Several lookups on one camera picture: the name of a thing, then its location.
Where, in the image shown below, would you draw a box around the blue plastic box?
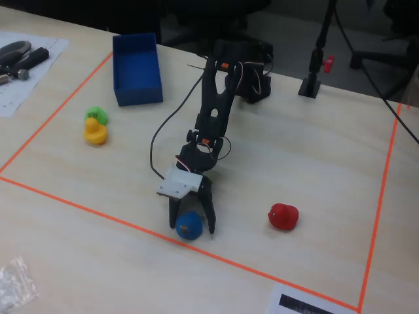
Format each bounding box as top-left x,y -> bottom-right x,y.
112,32 -> 164,107

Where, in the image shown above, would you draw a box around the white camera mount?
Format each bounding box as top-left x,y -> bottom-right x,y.
155,165 -> 203,200

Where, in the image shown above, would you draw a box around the grey handled pliers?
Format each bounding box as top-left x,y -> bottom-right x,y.
0,41 -> 33,68

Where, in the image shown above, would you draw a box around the yellow rubber duck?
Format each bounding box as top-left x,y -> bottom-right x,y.
83,117 -> 109,146

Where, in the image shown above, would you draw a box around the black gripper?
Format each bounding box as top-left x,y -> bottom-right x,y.
168,139 -> 225,235

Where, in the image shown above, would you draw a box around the green rubber duck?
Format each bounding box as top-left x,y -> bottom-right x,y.
84,105 -> 109,126

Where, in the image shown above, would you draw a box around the white printed paper sheet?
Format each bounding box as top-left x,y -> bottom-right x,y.
0,31 -> 71,118

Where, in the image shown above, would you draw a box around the black handled tool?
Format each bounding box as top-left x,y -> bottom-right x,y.
8,46 -> 50,73

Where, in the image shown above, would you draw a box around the orange tape border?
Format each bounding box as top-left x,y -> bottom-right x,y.
0,52 -> 403,313

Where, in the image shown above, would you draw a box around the blue ball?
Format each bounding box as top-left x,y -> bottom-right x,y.
175,211 -> 204,241

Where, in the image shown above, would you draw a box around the black camera stand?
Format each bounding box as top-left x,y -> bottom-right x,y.
297,0 -> 340,99

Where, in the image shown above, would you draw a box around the red rubber duck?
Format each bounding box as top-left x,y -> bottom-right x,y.
267,203 -> 300,232

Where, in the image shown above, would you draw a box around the long black cable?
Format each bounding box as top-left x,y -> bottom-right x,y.
333,0 -> 419,145

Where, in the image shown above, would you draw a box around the clear plastic bag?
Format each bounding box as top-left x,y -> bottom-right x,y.
0,256 -> 40,313

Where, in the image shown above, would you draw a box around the white paper with black bar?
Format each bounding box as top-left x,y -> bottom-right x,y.
266,283 -> 359,314

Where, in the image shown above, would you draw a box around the black camera cable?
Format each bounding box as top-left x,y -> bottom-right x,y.
149,67 -> 210,181

